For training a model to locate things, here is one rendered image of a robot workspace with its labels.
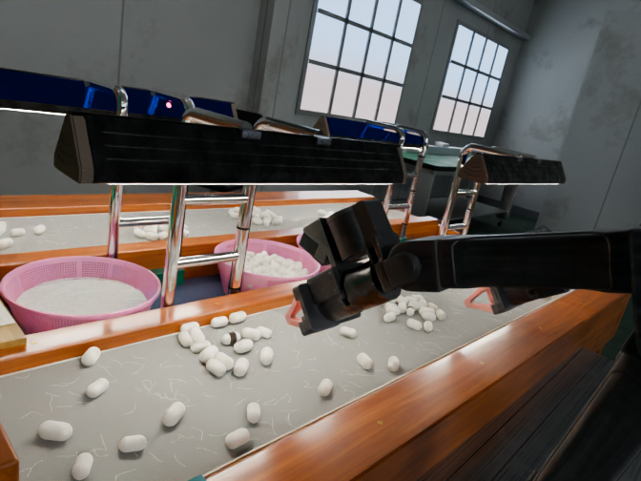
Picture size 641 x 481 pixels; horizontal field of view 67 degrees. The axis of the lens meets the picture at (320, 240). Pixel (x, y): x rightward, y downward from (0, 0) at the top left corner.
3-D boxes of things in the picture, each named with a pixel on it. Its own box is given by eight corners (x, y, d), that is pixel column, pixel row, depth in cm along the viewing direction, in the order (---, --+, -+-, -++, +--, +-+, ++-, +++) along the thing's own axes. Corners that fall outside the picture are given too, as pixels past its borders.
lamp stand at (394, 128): (405, 247, 189) (434, 132, 176) (374, 252, 174) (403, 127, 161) (368, 232, 201) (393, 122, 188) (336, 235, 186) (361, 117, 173)
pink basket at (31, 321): (175, 310, 105) (179, 270, 103) (122, 379, 80) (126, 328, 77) (53, 288, 105) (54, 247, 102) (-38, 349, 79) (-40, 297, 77)
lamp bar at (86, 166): (406, 184, 96) (415, 148, 94) (77, 185, 51) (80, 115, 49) (375, 175, 101) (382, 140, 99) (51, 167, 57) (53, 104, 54)
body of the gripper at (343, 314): (288, 288, 65) (324, 270, 60) (339, 278, 72) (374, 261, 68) (303, 335, 64) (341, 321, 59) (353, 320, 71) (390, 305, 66)
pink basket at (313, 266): (328, 292, 132) (336, 260, 129) (284, 327, 108) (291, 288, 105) (245, 262, 140) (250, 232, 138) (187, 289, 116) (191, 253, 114)
